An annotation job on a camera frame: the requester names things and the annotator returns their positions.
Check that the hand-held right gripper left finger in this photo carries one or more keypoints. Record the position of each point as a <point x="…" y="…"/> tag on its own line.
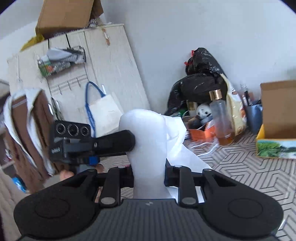
<point x="128" y="177"/>

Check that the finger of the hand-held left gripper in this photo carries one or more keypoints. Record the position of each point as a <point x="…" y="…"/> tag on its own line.
<point x="115" y="142"/>

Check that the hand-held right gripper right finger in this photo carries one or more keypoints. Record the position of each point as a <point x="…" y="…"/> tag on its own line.
<point x="170" y="176"/>

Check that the white printed shopping bag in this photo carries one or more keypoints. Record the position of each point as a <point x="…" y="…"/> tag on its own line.
<point x="148" y="139"/>

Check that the clear plastic bag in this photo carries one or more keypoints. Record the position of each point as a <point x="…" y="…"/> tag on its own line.
<point x="203" y="147"/>

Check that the black trash bag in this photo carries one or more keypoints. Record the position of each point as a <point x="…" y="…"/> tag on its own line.
<point x="198" y="85"/>

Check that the beige snack bag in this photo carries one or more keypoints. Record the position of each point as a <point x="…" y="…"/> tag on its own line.
<point x="237" y="109"/>

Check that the brown and white clothes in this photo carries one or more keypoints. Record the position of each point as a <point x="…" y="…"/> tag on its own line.
<point x="30" y="129"/>

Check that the orange box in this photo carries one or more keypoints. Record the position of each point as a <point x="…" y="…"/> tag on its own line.
<point x="203" y="133"/>

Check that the white plush toy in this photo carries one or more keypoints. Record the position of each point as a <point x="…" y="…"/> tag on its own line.
<point x="204" y="112"/>

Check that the white wardrobe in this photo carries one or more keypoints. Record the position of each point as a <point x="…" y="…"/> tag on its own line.
<point x="111" y="69"/>

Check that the geometric patterned tablecloth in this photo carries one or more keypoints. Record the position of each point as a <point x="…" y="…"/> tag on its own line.
<point x="242" y="166"/>

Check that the clear bottle with gold cap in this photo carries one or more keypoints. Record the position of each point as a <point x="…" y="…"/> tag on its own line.
<point x="223" y="120"/>

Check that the cardboard box with green print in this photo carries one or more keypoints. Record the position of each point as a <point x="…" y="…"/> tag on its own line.
<point x="277" y="109"/>

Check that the plain cardboard box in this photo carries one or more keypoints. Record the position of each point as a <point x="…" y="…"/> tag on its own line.
<point x="67" y="16"/>

